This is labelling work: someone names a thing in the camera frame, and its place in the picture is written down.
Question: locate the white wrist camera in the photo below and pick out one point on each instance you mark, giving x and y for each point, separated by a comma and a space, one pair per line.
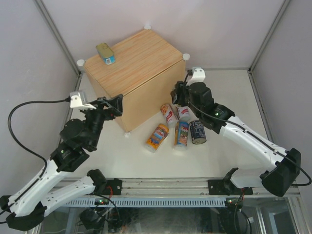
78, 100
197, 74

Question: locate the dark navy cylindrical can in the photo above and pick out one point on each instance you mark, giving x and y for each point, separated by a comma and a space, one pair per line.
197, 132

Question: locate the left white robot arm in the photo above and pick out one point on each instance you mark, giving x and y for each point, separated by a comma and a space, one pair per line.
29, 206

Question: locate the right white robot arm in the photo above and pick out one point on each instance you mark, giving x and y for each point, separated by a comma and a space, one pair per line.
279, 167

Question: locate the gold rectangular tin can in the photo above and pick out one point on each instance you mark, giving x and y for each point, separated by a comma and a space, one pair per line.
106, 53

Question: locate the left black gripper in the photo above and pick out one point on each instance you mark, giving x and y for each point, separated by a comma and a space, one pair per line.
116, 102

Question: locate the right red white can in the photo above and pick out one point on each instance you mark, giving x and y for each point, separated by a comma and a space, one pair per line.
183, 113

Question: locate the aluminium rail frame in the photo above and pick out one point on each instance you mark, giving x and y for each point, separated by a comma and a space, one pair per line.
174, 187

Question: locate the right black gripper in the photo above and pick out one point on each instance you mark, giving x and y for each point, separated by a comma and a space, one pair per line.
178, 93

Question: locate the blue slotted cable duct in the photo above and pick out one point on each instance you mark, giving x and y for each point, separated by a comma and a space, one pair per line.
148, 202

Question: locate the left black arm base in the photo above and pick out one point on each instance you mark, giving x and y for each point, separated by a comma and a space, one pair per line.
107, 187

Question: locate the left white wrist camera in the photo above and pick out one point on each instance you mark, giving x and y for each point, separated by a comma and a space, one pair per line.
78, 100

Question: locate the left red white can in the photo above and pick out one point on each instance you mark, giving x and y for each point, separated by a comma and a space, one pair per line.
169, 115

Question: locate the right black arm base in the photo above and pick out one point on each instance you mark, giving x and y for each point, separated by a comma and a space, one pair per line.
221, 187

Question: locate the orange yellow cylindrical can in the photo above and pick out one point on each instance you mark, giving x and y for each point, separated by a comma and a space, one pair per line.
157, 137

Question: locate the red white can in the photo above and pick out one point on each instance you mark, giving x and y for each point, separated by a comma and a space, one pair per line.
183, 113
169, 115

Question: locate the blue vegetable cylindrical can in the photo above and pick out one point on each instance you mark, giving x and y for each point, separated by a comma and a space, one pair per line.
181, 135

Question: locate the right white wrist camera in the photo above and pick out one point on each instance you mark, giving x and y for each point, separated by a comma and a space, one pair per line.
197, 74

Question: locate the wooden cube counter box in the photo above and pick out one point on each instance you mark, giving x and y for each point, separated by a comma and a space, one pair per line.
146, 69

